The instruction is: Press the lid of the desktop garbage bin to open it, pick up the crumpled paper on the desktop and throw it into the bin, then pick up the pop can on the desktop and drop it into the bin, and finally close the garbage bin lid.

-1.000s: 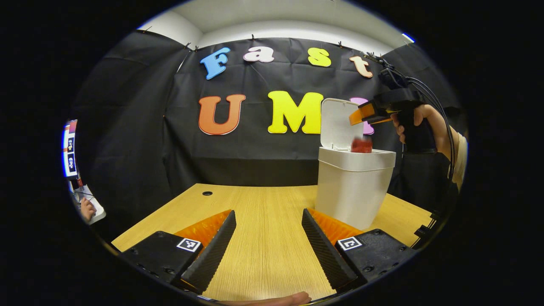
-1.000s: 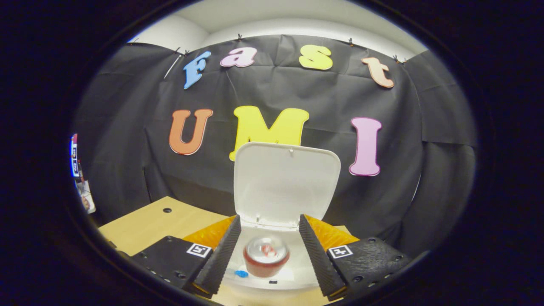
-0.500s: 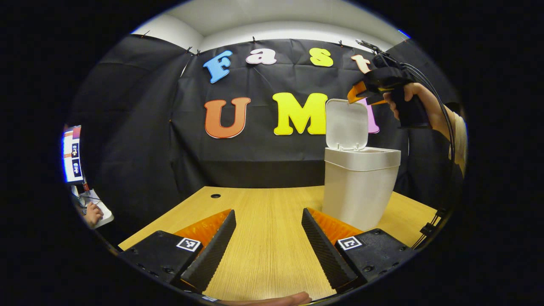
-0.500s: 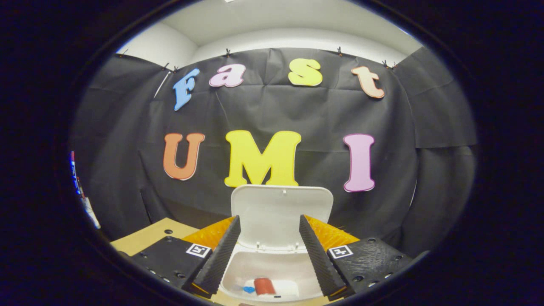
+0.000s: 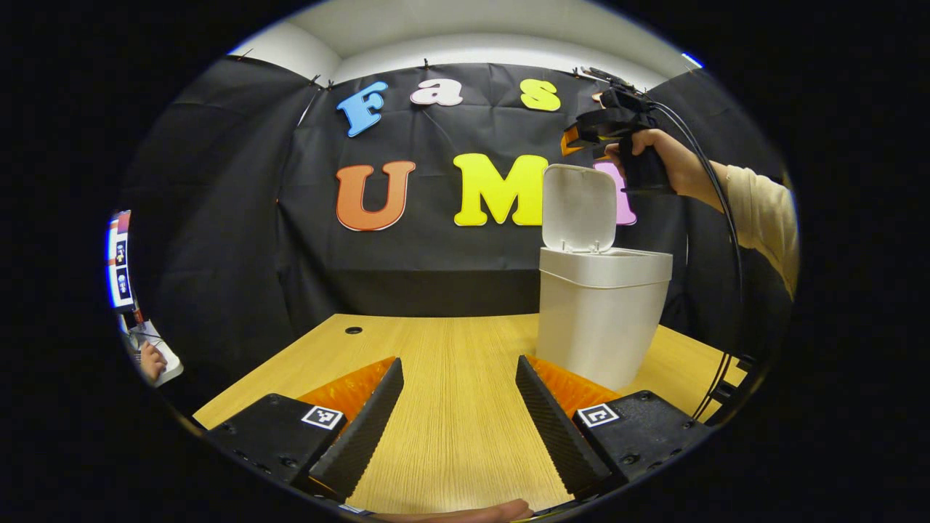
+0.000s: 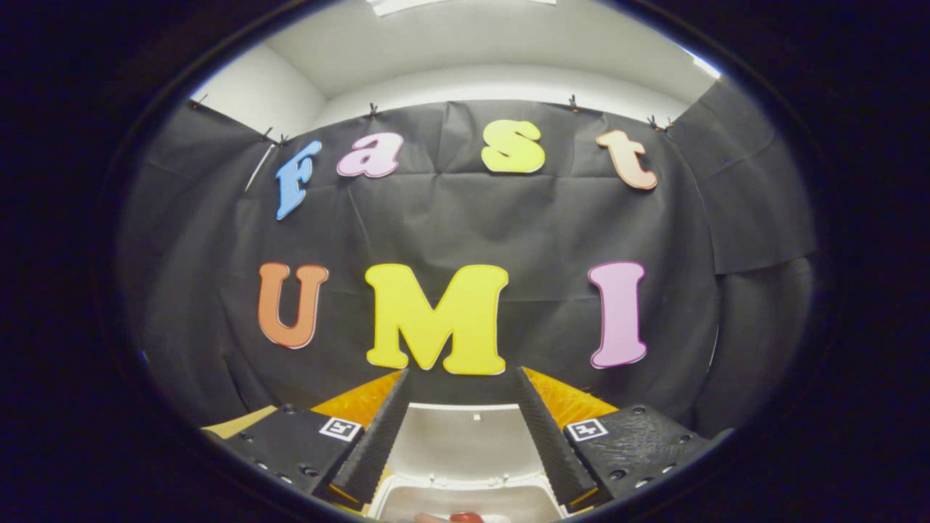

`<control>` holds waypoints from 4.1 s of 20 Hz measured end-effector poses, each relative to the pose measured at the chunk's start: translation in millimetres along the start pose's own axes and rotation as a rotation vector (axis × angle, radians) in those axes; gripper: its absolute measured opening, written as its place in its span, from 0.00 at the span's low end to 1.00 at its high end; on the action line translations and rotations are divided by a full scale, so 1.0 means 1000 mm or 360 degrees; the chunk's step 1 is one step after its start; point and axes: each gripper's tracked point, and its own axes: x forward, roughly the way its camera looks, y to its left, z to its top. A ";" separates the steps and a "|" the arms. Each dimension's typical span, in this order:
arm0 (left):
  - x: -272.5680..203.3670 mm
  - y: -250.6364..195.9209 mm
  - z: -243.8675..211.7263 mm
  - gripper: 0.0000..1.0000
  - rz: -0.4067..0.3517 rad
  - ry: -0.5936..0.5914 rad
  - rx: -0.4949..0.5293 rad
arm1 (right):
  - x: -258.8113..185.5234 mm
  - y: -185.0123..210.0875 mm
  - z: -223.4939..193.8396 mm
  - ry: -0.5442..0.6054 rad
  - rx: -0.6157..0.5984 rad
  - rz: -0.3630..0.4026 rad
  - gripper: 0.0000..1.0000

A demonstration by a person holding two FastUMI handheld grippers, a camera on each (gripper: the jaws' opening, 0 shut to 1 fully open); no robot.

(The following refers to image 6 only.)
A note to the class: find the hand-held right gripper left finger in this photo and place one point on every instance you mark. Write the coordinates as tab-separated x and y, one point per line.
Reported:
378	443

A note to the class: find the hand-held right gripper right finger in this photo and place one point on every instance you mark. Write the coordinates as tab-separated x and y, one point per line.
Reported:
552	443

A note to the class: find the white desktop garbage bin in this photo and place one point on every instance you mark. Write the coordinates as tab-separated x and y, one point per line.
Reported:
465	443

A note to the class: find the red pop can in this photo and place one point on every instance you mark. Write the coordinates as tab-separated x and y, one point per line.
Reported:
466	518

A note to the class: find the ceiling light panel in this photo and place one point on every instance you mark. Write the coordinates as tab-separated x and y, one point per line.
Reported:
407	6

